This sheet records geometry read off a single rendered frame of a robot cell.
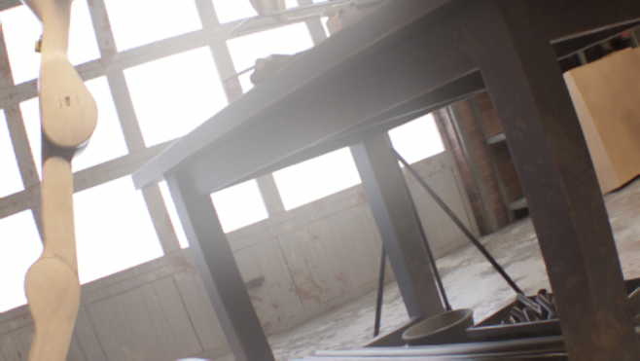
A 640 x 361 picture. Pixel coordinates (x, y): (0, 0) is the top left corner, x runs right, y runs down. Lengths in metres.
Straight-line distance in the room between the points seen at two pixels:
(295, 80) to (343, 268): 3.33
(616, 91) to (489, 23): 4.05
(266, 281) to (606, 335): 3.43
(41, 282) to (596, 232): 1.24
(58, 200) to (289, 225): 2.71
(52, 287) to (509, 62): 1.18
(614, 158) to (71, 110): 3.56
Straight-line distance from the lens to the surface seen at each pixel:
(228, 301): 2.03
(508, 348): 1.57
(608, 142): 4.74
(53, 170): 1.86
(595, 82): 4.89
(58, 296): 1.79
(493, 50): 1.01
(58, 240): 1.84
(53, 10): 1.97
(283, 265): 4.38
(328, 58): 1.19
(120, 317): 4.03
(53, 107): 1.85
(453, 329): 2.01
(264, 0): 2.04
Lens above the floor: 0.68
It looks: 1 degrees up
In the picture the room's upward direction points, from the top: 20 degrees counter-clockwise
